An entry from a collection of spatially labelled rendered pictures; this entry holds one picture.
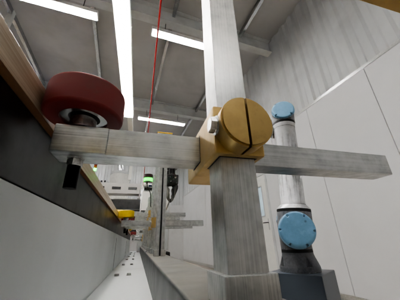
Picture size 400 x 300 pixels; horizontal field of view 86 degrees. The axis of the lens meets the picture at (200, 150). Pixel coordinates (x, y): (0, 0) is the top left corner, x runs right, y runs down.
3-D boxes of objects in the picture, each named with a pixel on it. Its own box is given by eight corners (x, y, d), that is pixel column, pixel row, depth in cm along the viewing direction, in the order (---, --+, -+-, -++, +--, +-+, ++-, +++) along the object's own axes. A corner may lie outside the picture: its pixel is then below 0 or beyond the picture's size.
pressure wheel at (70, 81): (42, 170, 16) (74, 53, 20) (1, 187, 20) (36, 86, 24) (130, 189, 22) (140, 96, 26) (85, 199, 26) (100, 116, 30)
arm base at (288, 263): (288, 268, 119) (284, 248, 123) (326, 269, 107) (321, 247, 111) (274, 272, 105) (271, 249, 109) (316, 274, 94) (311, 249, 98)
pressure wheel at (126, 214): (124, 233, 114) (126, 211, 119) (136, 233, 111) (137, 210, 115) (112, 233, 108) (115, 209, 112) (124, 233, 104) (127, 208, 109)
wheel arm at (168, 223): (202, 227, 122) (201, 219, 124) (203, 227, 119) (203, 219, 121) (121, 228, 111) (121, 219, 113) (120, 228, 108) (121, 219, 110)
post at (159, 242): (164, 255, 85) (168, 150, 103) (165, 256, 81) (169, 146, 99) (152, 256, 84) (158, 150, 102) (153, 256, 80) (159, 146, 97)
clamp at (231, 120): (226, 186, 31) (224, 153, 32) (283, 149, 19) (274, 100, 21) (183, 184, 29) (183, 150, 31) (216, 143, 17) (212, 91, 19)
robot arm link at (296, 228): (314, 249, 100) (294, 111, 128) (320, 251, 85) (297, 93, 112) (279, 247, 105) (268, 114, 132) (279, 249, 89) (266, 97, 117)
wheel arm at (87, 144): (373, 185, 33) (364, 159, 35) (397, 180, 30) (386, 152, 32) (57, 170, 23) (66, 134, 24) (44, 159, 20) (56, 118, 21)
